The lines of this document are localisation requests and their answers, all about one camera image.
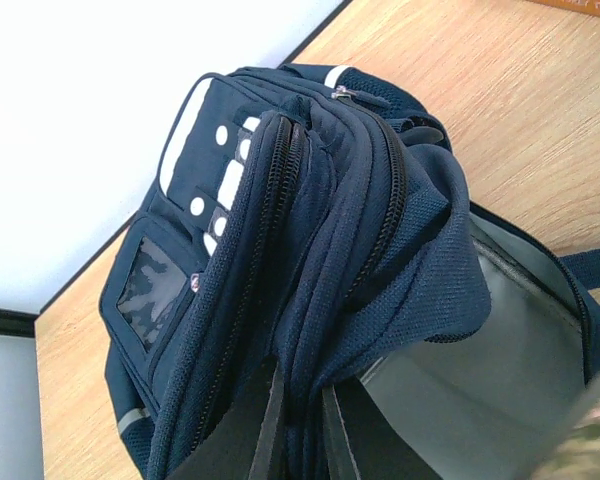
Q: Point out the navy blue student backpack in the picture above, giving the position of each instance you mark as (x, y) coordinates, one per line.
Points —
(316, 215)

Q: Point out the orange Treehouse book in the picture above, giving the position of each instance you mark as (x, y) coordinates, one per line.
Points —
(589, 7)

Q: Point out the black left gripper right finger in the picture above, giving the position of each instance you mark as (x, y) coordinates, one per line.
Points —
(359, 441)

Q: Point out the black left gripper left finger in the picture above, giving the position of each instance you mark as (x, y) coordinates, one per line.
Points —
(248, 443)

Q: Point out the pink Taming of Shrew book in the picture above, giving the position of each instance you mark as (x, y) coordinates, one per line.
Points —
(572, 450)

